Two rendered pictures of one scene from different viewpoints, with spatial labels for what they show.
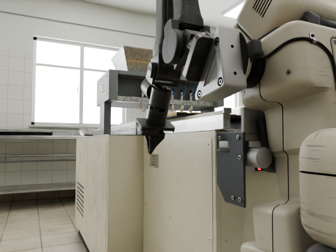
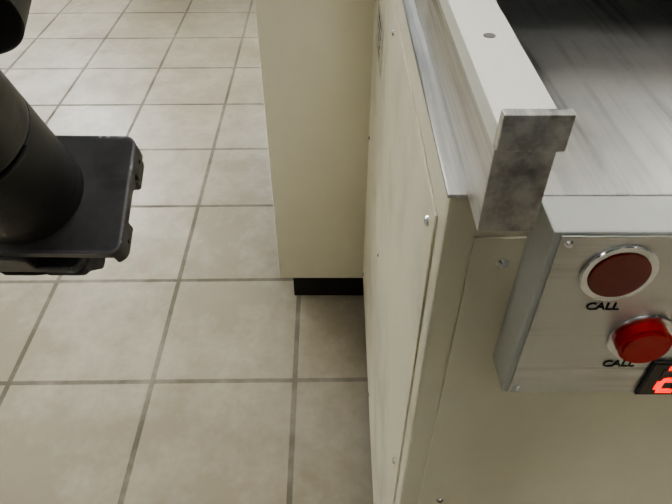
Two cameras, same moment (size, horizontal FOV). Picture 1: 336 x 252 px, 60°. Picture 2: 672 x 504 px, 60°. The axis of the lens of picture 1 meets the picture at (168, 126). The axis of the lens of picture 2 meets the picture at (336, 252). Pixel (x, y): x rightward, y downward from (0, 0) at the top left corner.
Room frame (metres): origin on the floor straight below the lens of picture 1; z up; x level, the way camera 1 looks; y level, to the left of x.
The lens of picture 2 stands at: (0.69, -0.20, 1.03)
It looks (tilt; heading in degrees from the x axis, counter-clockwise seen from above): 42 degrees down; 25
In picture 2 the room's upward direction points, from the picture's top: straight up
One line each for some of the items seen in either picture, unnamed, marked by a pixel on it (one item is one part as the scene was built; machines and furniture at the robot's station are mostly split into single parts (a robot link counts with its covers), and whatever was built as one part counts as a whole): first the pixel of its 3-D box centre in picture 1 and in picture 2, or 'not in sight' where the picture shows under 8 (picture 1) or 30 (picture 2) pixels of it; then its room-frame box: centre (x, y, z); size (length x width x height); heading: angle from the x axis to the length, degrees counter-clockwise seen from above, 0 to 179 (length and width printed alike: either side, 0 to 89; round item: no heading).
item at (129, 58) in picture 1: (160, 69); not in sight; (1.79, 0.05, 1.25); 0.56 x 0.29 x 0.14; 114
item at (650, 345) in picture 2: not in sight; (641, 338); (0.96, -0.27, 0.76); 0.03 x 0.02 x 0.03; 114
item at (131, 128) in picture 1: (109, 131); not in sight; (2.14, 0.43, 0.88); 1.28 x 0.01 x 0.07; 24
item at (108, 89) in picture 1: (160, 108); not in sight; (1.79, 0.05, 1.01); 0.72 x 0.33 x 0.34; 114
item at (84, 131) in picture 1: (89, 132); not in sight; (4.11, 1.11, 0.94); 0.33 x 0.33 x 0.12
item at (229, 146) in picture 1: (275, 154); not in sight; (0.71, -0.26, 0.77); 0.28 x 0.16 x 0.22; 115
